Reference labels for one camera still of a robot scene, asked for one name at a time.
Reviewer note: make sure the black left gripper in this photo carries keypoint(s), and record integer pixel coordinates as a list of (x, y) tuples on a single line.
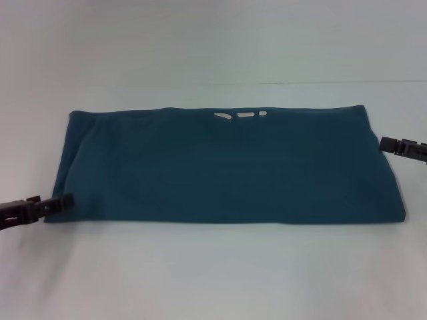
[(18, 213)]

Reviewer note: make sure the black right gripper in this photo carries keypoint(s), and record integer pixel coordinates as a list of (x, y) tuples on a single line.
[(413, 150)]

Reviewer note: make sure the teal blue t-shirt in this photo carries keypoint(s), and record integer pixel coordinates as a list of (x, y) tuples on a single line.
[(227, 166)]

